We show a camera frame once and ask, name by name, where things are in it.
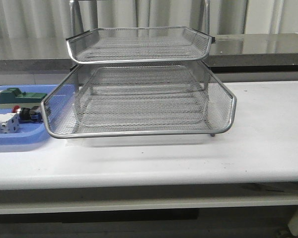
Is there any silver mesh tray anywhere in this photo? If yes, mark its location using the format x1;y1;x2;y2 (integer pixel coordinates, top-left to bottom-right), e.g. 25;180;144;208
41;60;237;139
66;26;215;64

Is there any red emergency stop button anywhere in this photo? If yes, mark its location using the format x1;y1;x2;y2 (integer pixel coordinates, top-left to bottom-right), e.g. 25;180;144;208
11;105;43;123

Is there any dark grey back counter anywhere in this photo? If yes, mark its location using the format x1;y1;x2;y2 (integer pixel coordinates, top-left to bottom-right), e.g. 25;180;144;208
0;33;298;74

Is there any blue plastic tray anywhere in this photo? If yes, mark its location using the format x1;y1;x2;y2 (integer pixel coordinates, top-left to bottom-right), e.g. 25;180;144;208
0;84;57;145

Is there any green terminal block component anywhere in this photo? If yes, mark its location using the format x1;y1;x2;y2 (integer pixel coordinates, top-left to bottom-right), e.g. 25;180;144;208
0;87;47;109

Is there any white circuit breaker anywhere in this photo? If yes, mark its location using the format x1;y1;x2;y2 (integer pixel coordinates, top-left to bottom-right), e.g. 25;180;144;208
0;113;19;134

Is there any grey metal rack frame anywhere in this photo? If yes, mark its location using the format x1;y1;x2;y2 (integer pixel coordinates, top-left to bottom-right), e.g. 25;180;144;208
69;0;217;138

